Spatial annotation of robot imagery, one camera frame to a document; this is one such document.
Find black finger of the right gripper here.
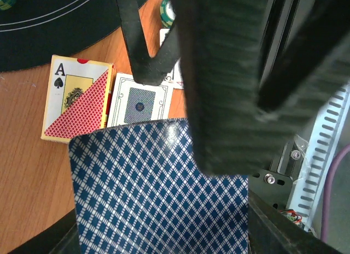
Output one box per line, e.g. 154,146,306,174
116,0,180,86
170,0,349,175

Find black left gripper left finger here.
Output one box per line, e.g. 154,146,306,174
16,209,81,253

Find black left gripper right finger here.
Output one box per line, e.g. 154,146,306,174
248,191,339,254

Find four of diamonds card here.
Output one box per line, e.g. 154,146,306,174
159,28,185,90

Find green poker chip stack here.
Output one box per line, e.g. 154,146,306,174
160,0,176,28

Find blue backed card deck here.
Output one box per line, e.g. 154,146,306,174
69,119,248,253

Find black round poker mat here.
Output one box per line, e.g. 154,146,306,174
0,0,154,73

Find light blue cable duct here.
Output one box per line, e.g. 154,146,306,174
287,84,349,231

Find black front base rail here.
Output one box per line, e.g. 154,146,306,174
249,0,317,211

